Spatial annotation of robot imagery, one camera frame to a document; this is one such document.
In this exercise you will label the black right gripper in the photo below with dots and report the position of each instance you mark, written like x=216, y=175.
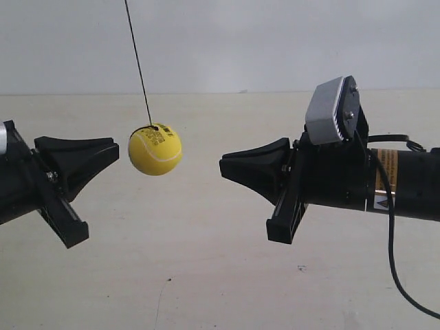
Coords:
x=333, y=175

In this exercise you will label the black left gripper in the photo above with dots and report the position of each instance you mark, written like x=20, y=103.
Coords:
x=25, y=186

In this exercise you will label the yellow tennis ball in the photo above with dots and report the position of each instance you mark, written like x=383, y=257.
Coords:
x=155, y=150

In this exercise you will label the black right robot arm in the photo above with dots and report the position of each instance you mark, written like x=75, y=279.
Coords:
x=411, y=178

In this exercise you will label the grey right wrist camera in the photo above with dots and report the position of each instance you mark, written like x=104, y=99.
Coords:
x=333, y=111

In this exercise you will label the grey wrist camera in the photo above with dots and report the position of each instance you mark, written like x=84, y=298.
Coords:
x=3, y=138
x=333, y=111

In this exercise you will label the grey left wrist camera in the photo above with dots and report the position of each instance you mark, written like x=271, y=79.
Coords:
x=3, y=138

